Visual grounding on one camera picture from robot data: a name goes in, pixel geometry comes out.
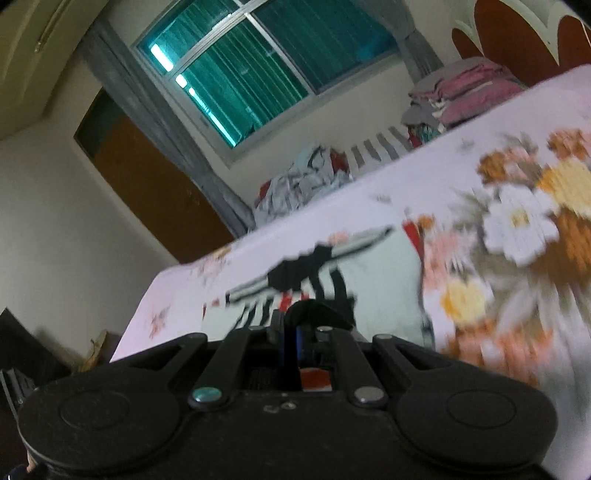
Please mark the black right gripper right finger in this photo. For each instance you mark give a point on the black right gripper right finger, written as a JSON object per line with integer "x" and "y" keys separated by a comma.
{"x": 351, "y": 372}

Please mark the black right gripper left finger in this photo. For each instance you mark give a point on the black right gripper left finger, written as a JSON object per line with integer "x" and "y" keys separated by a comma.
{"x": 250, "y": 359}

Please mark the striped red black white sweater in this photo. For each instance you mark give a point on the striped red black white sweater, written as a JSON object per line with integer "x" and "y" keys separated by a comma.
{"x": 371, "y": 279}

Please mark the crumpled grey patterned clothes pile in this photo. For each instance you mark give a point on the crumpled grey patterned clothes pile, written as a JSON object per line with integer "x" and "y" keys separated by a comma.
{"x": 316, "y": 172}

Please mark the brown wooden door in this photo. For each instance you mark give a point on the brown wooden door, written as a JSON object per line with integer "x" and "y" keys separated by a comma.
{"x": 157, "y": 193}

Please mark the grey white striped cloth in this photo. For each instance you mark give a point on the grey white striped cloth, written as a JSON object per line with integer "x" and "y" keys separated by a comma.
{"x": 384, "y": 147}

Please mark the floral pink bed sheet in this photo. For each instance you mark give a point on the floral pink bed sheet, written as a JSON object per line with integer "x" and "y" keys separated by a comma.
{"x": 501, "y": 207}

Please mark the colourful folded cloth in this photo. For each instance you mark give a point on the colourful folded cloth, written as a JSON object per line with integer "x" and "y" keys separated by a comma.
{"x": 422, "y": 134}

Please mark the pink grey folded blanket stack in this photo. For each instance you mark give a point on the pink grey folded blanket stack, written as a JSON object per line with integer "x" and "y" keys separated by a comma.
{"x": 460, "y": 92}

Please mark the teal curtained window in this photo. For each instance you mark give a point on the teal curtained window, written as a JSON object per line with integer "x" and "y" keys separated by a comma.
{"x": 241, "y": 70}

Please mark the grey curtain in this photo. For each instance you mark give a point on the grey curtain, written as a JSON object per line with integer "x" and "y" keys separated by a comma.
{"x": 125, "y": 81}

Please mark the red white headboard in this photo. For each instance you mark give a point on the red white headboard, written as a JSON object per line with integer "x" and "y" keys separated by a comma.
{"x": 535, "y": 40}

